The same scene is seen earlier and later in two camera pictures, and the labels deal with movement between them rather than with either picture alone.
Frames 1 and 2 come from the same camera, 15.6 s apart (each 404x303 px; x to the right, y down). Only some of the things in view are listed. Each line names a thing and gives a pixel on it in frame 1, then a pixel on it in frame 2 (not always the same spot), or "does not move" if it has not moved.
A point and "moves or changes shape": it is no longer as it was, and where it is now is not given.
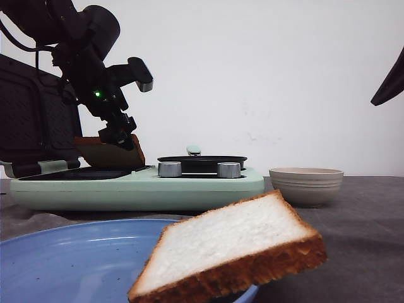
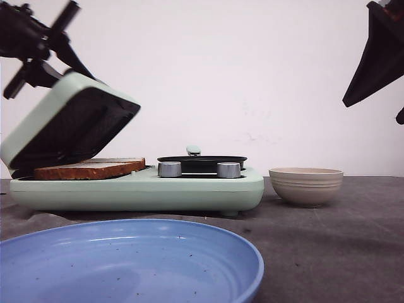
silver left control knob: (170, 169) does not move
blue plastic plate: (95, 261) does not move
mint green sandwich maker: (132, 189) does not move
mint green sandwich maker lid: (40, 122) moves or changes shape
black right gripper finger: (393, 84) -> (384, 62)
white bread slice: (242, 243) -> (90, 168)
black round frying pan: (194, 163) does not move
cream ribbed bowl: (307, 187) does not move
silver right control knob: (228, 170) does not move
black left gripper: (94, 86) -> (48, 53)
